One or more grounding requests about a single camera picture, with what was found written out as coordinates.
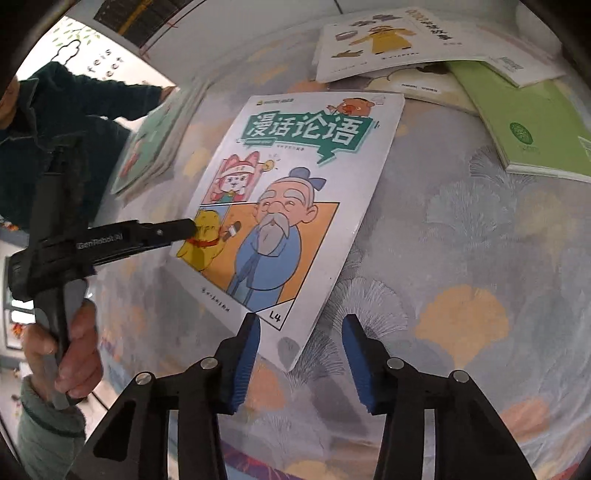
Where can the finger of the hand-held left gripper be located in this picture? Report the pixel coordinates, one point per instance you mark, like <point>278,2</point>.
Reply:
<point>171,230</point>

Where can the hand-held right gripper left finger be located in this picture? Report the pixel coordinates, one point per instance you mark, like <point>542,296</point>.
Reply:
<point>244,360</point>

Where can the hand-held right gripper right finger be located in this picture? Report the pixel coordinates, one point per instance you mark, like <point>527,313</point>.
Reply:
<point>360,360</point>

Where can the pile of books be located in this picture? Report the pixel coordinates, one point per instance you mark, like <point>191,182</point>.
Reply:
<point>188,129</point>

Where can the white comic book old man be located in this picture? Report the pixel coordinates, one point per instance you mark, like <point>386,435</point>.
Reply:
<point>295,194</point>

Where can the white book with warrior figure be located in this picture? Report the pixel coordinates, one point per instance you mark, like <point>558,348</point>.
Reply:
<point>425,85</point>

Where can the person's left forearm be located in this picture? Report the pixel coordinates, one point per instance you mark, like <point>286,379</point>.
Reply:
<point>46,438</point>

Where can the row of black books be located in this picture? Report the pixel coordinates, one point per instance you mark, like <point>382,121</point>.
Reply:
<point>138,18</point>

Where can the person's left hand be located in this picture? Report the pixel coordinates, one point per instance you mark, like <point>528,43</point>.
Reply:
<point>85,360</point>

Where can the green book with boy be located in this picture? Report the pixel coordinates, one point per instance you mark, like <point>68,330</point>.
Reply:
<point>147,138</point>

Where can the patterned tablecloth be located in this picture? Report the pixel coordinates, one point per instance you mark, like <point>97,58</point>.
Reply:
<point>461,258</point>

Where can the white book yellow-robed figure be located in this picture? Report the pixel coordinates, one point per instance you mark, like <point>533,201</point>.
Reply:
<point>392,46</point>

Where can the light green book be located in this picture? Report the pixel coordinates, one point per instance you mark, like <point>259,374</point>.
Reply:
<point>531,124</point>

